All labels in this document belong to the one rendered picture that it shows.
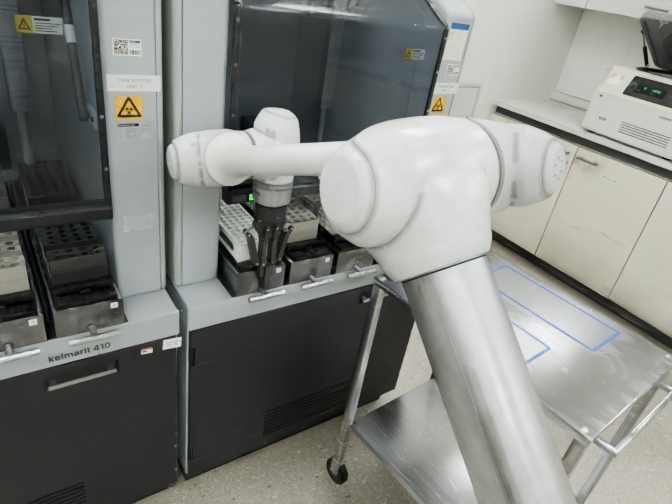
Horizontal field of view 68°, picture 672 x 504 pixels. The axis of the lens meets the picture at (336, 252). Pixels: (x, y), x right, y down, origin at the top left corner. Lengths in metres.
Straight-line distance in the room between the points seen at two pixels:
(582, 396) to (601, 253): 2.14
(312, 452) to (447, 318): 1.42
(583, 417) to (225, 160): 0.84
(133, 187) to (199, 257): 0.25
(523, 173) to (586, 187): 2.61
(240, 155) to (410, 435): 1.07
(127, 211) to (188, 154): 0.25
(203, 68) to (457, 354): 0.81
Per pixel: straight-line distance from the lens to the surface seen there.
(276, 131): 1.07
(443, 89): 1.54
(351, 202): 0.51
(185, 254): 1.28
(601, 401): 1.19
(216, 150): 0.98
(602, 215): 3.22
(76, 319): 1.19
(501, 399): 0.56
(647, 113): 3.10
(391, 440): 1.64
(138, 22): 1.08
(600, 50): 3.96
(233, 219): 1.39
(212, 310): 1.29
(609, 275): 3.26
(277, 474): 1.85
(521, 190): 0.65
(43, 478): 1.50
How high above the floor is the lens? 1.50
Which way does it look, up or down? 29 degrees down
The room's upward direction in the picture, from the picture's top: 10 degrees clockwise
